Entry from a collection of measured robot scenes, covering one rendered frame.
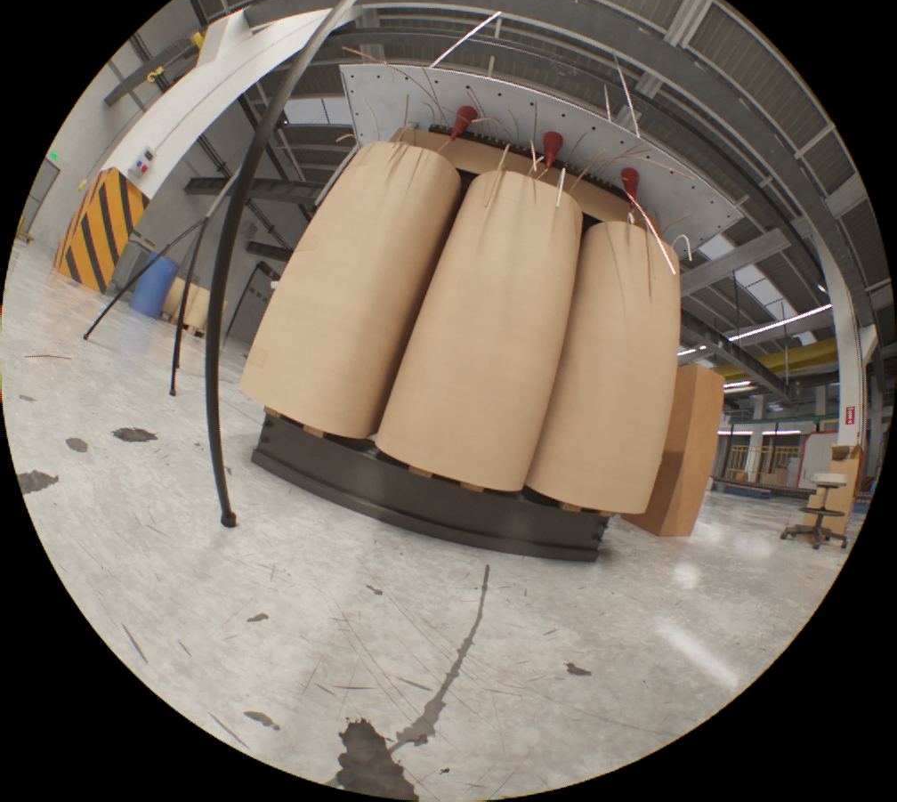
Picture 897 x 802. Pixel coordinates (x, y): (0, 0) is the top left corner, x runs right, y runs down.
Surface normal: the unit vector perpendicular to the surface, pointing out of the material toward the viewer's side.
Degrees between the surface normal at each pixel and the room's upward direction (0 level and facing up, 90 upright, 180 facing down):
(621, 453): 90
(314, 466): 90
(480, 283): 90
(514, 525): 90
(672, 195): 180
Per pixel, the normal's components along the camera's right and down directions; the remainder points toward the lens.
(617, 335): -0.36, -0.30
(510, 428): 0.28, -0.10
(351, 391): 0.68, 0.07
